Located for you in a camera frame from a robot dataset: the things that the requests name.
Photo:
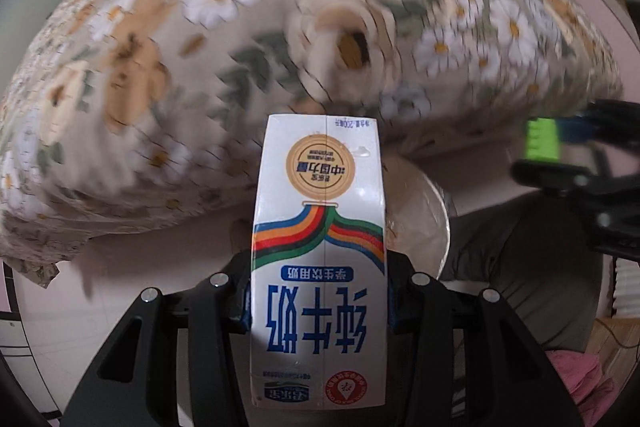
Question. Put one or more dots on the pink cloth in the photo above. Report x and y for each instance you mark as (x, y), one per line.
(591, 390)

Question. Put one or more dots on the person leg grey trousers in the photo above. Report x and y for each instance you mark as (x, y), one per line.
(534, 251)

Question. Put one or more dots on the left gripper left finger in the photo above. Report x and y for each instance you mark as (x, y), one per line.
(132, 380)

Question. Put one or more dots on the white trash bin with bag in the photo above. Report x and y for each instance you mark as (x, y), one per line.
(417, 222)

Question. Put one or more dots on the floral bedspread bed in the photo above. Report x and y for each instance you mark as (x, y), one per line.
(128, 116)

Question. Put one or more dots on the small green block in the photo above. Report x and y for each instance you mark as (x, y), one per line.
(542, 140)

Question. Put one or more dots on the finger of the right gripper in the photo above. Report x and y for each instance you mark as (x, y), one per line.
(545, 174)
(576, 130)

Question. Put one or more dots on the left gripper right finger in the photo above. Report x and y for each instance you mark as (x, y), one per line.
(456, 359)

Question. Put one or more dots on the white blue milk carton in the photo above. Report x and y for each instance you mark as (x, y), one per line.
(318, 271)

